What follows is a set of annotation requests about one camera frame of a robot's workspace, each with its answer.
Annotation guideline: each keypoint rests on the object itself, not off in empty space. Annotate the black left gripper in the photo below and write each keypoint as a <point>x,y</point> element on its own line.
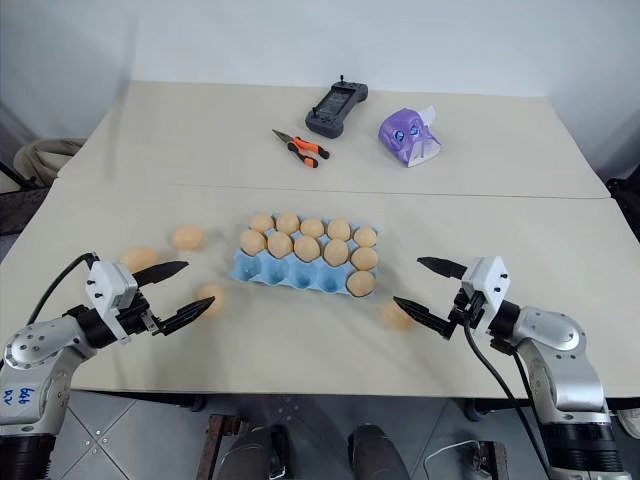
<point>136,317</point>

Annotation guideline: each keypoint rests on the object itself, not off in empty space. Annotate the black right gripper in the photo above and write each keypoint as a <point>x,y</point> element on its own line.
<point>465,312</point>

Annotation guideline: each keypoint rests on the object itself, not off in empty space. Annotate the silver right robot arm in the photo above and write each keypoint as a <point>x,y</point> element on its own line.
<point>565,360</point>

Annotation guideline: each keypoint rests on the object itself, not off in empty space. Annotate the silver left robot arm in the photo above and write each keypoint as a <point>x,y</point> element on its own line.
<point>40,350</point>

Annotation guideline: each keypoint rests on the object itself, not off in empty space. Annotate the blue egg tray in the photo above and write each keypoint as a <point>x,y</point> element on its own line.
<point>280,275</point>

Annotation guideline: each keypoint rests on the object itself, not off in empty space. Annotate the tan egg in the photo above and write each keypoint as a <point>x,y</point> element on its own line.
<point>312,227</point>
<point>306,248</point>
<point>339,229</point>
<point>187,237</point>
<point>288,222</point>
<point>361,284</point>
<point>365,236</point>
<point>364,258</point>
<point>279,245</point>
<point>138,258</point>
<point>336,252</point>
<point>212,300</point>
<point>252,241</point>
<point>262,223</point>
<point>395,317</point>

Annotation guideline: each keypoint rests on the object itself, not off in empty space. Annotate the purple tissue pack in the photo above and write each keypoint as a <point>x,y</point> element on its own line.
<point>407,137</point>

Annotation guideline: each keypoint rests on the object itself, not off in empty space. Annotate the dark rounded shape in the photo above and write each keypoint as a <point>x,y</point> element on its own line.
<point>257,452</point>
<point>375,452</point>

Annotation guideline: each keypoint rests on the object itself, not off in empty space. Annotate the beige fabric bag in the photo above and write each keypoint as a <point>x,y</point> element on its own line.
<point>42,160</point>

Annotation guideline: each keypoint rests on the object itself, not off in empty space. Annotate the dark grey remote controller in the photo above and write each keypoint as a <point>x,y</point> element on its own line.
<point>336,107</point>

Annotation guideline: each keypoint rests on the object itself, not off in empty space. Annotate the black chair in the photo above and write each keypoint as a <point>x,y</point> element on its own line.
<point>625,200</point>

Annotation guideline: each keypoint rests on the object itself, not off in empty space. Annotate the white shoe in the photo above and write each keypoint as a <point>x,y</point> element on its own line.
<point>629,422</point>

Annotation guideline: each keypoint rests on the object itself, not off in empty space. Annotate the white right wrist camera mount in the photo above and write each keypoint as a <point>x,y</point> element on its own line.
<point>487,285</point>

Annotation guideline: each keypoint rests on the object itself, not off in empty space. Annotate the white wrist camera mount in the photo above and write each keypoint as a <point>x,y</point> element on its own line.
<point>107,287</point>
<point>487,285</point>

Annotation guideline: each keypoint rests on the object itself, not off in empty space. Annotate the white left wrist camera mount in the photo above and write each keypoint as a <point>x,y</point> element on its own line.
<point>107,287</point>

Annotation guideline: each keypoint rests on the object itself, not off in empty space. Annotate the rusty metal frame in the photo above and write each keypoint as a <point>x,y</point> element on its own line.
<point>212,445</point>

